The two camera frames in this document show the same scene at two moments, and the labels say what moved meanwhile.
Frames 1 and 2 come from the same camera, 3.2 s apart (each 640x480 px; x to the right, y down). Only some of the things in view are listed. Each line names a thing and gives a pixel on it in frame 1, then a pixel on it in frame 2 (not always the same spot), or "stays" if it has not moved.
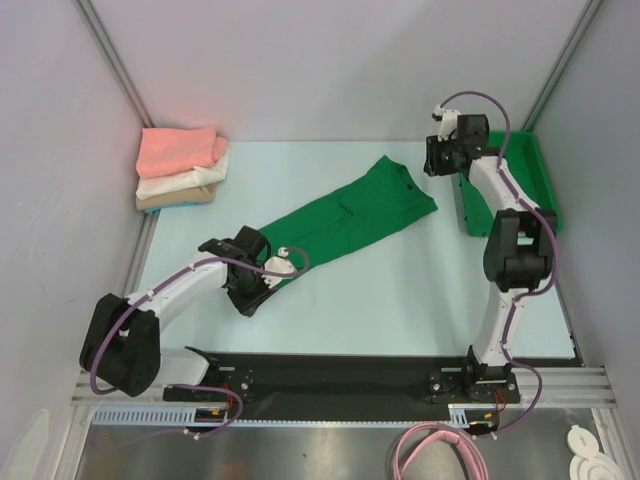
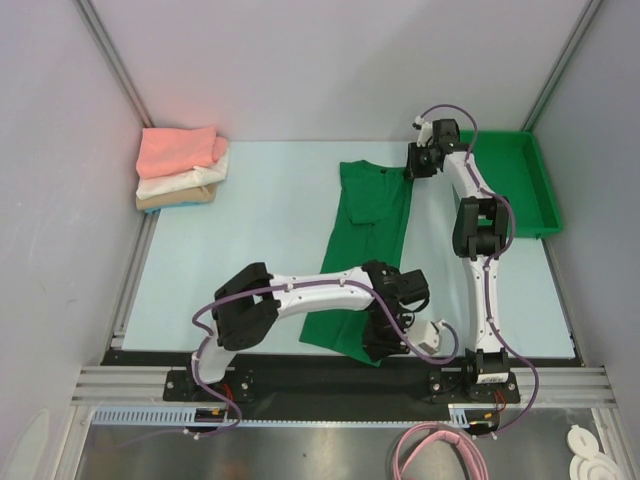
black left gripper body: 248,292 to 382,333
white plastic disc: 582,441 stays
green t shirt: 351,216 to 371,229
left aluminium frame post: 113,61 stays
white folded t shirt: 185,179 stays
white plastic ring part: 599,467 stays
